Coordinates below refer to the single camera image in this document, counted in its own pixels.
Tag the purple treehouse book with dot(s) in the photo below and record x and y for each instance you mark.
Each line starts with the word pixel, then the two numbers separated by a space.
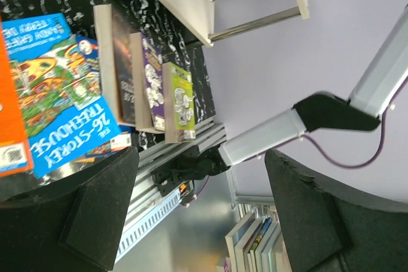
pixel 147 75

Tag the orange 78-storey treehouse book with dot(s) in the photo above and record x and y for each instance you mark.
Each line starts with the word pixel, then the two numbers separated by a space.
pixel 15 154

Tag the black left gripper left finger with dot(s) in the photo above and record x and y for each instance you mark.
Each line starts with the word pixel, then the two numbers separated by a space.
pixel 73 224

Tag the white slotted cable duct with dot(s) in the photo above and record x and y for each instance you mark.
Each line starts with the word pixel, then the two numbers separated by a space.
pixel 139 228

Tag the blue 26-storey treehouse book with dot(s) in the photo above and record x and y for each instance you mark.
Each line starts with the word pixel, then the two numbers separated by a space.
pixel 64 117

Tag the background stack of books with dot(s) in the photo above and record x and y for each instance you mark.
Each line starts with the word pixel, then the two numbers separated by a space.
pixel 255 242

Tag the dark tale of two cities book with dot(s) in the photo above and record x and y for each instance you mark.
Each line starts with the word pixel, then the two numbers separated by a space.
pixel 113 30

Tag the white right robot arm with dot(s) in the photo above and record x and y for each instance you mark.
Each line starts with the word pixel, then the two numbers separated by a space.
pixel 364 110

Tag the lime green treehouse book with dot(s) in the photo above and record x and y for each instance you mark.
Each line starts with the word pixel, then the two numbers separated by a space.
pixel 178 104

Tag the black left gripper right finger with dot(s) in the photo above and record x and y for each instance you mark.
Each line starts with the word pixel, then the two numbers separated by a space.
pixel 330 226

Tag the black marble pattern mat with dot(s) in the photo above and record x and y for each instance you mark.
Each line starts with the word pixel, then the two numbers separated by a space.
pixel 148 16

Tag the dark blue treehouse book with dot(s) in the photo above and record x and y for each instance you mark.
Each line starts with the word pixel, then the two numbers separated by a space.
pixel 89 49

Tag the aluminium mounting rail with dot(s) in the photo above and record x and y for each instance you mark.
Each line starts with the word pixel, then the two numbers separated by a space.
pixel 172 157

